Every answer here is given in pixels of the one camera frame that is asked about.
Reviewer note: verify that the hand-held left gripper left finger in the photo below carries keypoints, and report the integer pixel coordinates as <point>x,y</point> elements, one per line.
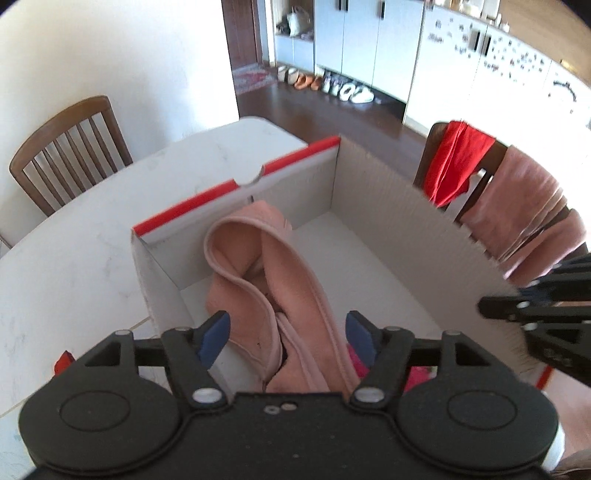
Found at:
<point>214,339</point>

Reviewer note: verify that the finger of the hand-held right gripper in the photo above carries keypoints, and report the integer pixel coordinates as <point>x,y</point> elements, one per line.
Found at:
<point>508,307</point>
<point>561,341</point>

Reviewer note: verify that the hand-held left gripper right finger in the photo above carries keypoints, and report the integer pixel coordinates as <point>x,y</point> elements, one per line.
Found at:
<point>361,337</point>

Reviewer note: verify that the pink cloth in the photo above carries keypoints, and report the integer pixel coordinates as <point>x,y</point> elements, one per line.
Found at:
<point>286,295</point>

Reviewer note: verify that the red and white cardboard box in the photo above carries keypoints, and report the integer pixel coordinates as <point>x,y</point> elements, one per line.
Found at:
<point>378,203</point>

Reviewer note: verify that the magenta cloth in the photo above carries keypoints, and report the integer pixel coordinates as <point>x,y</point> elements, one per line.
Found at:
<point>418,376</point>

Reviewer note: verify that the pink towel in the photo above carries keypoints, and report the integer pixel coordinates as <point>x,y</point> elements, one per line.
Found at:
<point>521,207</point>

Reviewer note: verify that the small red object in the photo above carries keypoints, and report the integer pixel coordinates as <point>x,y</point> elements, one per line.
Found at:
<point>63,362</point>

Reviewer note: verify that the red garment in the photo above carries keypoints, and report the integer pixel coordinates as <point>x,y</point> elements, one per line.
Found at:
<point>455,161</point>

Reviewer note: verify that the dark wooden chair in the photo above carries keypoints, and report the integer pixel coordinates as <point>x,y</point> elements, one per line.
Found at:
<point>427,157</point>

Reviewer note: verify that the white cabinet with stickers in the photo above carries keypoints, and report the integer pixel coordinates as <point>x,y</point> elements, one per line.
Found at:
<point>498,78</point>

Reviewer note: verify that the brown wooden slat-back chair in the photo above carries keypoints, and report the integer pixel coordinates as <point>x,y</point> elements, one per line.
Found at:
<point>69,152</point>

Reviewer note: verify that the row of shoes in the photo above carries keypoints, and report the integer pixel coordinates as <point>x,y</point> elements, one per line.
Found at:
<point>337,85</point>

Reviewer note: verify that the patterned red rug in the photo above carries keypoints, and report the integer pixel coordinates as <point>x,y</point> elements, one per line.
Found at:
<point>251,76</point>

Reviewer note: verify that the tall white wardrobe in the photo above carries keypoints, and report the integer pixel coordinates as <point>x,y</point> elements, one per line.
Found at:
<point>369,41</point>

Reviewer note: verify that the low white shelf cabinet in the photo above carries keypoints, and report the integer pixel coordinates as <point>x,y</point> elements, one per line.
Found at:
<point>293,48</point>

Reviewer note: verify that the brown wooden door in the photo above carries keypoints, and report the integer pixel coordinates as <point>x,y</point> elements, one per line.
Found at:
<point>240,32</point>

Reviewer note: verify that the beige bag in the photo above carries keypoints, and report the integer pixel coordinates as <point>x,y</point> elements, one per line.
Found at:
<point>299,23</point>

